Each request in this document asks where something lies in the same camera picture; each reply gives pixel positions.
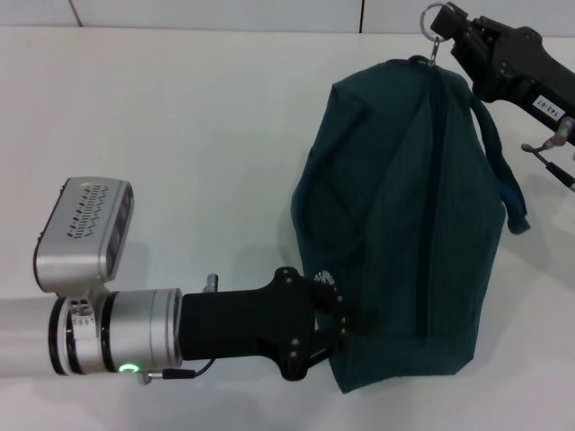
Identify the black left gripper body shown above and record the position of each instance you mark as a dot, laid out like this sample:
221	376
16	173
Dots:
242	323

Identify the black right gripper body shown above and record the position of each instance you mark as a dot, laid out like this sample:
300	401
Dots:
521	63

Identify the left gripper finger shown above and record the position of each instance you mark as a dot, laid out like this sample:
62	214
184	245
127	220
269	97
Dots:
328	343
332	305

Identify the dark teal insulated lunch bag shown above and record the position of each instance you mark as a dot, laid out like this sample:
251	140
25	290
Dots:
404	224

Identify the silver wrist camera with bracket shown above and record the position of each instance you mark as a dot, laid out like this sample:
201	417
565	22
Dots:
85	233

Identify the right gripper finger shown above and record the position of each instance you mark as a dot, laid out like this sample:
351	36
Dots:
476	58
453	20

